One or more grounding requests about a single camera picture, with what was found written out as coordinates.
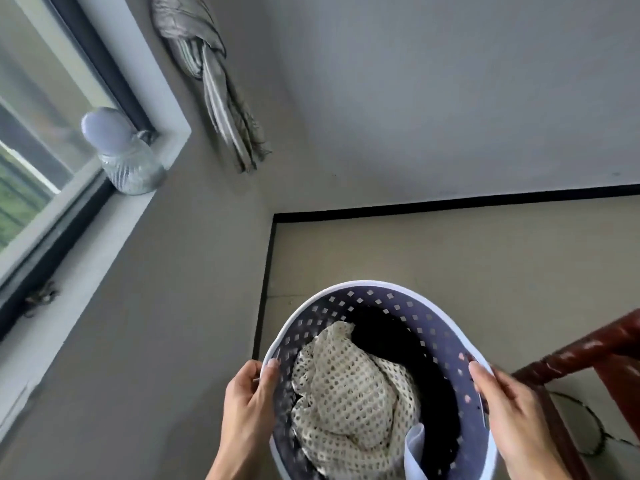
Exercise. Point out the person's right thumb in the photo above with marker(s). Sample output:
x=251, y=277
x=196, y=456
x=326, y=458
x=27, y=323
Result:
x=482, y=387

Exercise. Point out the person's left thumb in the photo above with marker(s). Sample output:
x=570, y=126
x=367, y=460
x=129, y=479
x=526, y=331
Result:
x=270, y=382

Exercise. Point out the person's right hand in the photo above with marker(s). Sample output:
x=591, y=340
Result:
x=520, y=424

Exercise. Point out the person's left hand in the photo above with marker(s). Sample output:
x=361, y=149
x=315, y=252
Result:
x=246, y=413

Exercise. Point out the white cloth piece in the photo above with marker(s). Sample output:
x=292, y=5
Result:
x=417, y=454

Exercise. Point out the cream crochet knit garment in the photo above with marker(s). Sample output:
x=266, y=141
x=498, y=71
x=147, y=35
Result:
x=350, y=399

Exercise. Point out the black garment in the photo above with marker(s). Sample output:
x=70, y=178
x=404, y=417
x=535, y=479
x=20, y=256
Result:
x=415, y=354

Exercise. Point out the window latch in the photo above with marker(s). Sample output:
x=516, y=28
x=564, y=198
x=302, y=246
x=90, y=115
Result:
x=40, y=296

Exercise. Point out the person's left forearm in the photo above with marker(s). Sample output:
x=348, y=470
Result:
x=231, y=462

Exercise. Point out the red wooden chair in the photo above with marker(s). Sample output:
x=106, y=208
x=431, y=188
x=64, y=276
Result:
x=590, y=359

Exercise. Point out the white perforated laundry basket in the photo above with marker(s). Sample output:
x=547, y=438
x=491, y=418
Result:
x=440, y=324

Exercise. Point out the black badminton racket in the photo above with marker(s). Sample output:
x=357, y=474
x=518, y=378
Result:
x=590, y=424

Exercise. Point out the grey knotted curtain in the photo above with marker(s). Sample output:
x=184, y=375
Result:
x=215, y=79

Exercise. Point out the window with dark frame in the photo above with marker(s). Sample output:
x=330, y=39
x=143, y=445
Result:
x=45, y=159

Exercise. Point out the glass jar with white lid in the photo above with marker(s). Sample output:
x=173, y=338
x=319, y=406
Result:
x=125, y=154

